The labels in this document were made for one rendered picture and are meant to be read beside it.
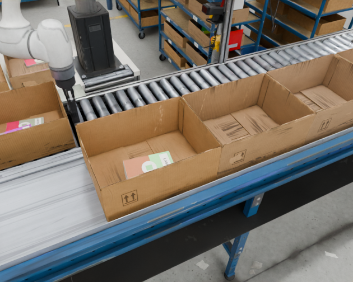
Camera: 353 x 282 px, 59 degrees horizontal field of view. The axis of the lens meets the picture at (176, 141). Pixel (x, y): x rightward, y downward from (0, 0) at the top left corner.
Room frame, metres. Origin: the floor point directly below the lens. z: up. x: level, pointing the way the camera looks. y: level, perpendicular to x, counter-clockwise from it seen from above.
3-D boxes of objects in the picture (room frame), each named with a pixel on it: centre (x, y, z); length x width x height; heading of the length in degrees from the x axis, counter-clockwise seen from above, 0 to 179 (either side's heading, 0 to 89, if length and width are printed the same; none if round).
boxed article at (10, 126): (1.06, 0.70, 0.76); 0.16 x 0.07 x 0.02; 109
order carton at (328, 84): (1.08, -0.60, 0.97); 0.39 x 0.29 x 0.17; 117
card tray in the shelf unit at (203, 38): (2.47, -0.29, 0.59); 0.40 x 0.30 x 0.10; 25
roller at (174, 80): (1.33, -0.08, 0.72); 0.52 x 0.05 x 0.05; 27
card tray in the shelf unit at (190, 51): (2.48, -0.28, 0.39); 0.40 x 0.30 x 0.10; 28
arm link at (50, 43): (1.04, 0.46, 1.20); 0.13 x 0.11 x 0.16; 82
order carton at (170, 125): (0.72, 0.10, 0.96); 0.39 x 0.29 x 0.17; 117
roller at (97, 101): (1.12, 0.32, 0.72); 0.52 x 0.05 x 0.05; 27
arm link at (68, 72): (1.03, 0.44, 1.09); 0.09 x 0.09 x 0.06
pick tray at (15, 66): (1.55, 0.82, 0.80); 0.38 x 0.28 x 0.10; 28
